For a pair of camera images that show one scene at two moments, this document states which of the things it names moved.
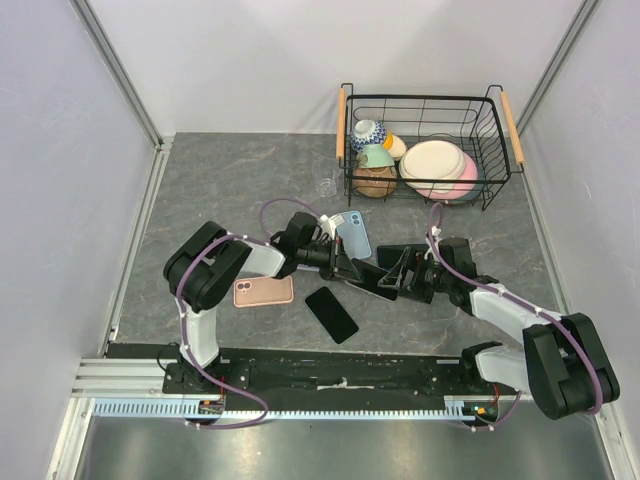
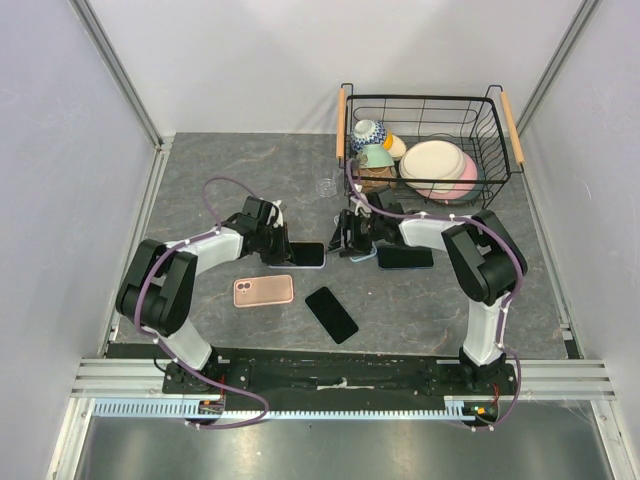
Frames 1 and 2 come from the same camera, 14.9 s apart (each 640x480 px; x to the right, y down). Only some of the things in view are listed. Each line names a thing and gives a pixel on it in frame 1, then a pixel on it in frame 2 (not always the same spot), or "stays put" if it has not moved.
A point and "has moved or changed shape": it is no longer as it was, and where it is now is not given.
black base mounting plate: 411,375 stays put
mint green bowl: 374,156 stays put
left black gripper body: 318,256 -> 270,245
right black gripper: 413,260 -> 354,248
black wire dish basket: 427,149 stays put
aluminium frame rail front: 122,378 stays put
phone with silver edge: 371,278 has moved or changed shape
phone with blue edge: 388,255 stays put
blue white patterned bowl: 367,132 stays put
